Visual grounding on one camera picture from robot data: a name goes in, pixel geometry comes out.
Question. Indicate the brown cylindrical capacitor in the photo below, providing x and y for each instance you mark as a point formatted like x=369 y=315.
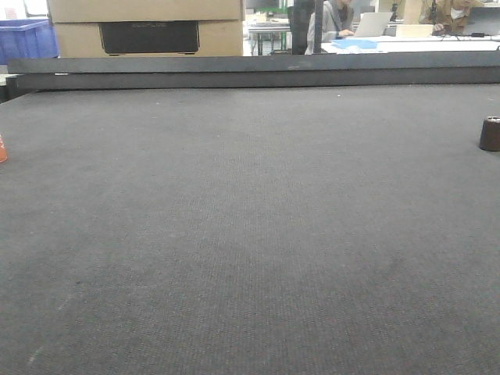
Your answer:
x=490 y=134

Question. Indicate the orange cylindrical capacitor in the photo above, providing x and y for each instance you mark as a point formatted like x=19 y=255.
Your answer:
x=3 y=151

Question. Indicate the person in grey jacket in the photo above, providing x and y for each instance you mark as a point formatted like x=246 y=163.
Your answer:
x=337 y=20

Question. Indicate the silver laptop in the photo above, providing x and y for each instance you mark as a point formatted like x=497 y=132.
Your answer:
x=372 y=24

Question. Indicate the white background table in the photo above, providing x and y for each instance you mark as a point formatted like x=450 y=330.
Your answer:
x=423 y=44

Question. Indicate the large cardboard box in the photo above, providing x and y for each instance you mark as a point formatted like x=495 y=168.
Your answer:
x=97 y=29

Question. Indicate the person in brown jacket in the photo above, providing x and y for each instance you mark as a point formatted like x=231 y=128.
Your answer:
x=447 y=17

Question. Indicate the blue plastic crate background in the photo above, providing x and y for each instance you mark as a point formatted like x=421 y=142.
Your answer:
x=28 y=39

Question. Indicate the black table edge rail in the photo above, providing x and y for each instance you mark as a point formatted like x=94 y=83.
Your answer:
x=282 y=71

